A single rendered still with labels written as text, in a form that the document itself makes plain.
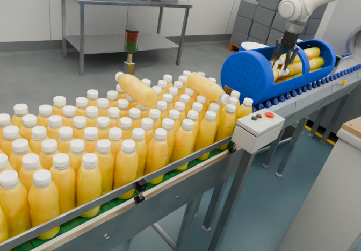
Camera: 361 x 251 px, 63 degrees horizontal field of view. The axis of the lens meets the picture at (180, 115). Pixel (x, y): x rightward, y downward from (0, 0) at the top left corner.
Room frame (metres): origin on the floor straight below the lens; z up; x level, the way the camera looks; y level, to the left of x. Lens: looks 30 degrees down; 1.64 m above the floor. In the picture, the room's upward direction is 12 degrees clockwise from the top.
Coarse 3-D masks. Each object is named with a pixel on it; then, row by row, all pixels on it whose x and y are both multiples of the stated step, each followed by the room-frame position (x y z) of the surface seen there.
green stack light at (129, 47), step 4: (124, 40) 1.30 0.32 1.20; (124, 44) 1.30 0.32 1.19; (128, 44) 1.28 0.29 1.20; (132, 44) 1.29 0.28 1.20; (136, 44) 1.30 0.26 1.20; (124, 48) 1.29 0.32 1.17; (128, 48) 1.28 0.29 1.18; (132, 48) 1.29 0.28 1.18; (136, 48) 1.30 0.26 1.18; (128, 52) 1.28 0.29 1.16; (132, 52) 1.29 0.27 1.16
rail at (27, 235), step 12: (216, 144) 0.97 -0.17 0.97; (192, 156) 0.87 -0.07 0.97; (168, 168) 0.78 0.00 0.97; (108, 192) 0.61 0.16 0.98; (120, 192) 0.63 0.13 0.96; (84, 204) 0.55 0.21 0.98; (96, 204) 0.57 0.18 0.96; (60, 216) 0.50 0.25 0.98; (72, 216) 0.52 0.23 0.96; (36, 228) 0.45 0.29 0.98; (48, 228) 0.47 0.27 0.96; (12, 240) 0.41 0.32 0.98; (24, 240) 0.43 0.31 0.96
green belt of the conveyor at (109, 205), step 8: (232, 144) 1.11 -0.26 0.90; (216, 152) 1.02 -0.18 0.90; (192, 160) 0.93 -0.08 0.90; (200, 160) 0.94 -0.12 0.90; (168, 176) 0.81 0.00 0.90; (152, 184) 0.76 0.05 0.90; (136, 192) 0.71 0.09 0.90; (112, 200) 0.65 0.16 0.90; (120, 200) 0.66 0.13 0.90; (104, 208) 0.62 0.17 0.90; (112, 208) 0.62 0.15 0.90; (80, 216) 0.57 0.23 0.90; (96, 216) 0.58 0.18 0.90; (64, 224) 0.53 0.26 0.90; (72, 224) 0.54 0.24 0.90; (80, 224) 0.55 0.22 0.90; (64, 232) 0.51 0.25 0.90; (32, 240) 0.47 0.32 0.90; (40, 240) 0.47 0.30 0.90; (48, 240) 0.48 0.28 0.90; (16, 248) 0.44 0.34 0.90; (24, 248) 0.44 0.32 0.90; (32, 248) 0.45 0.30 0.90
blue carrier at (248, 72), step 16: (256, 48) 1.57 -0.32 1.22; (272, 48) 1.78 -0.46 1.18; (304, 48) 2.12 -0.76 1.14; (320, 48) 2.05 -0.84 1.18; (224, 64) 1.49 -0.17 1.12; (240, 64) 1.43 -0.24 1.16; (256, 64) 1.38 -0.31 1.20; (304, 64) 1.64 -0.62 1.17; (224, 80) 1.48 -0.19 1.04; (240, 80) 1.41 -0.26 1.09; (256, 80) 1.36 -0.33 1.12; (272, 80) 1.36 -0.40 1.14; (288, 80) 1.48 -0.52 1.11; (304, 80) 1.65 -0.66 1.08; (240, 96) 1.40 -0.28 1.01; (256, 96) 1.34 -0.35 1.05; (272, 96) 1.42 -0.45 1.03
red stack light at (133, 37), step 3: (126, 33) 1.29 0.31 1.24; (129, 33) 1.28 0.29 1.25; (132, 33) 1.29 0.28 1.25; (135, 33) 1.29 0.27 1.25; (138, 33) 1.31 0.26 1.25; (126, 36) 1.29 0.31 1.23; (129, 36) 1.28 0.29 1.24; (132, 36) 1.28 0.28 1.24; (135, 36) 1.29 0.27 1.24; (138, 36) 1.31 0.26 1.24; (126, 39) 1.29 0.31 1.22; (129, 39) 1.28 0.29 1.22; (132, 39) 1.28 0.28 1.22; (135, 39) 1.29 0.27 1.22; (138, 39) 1.31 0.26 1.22
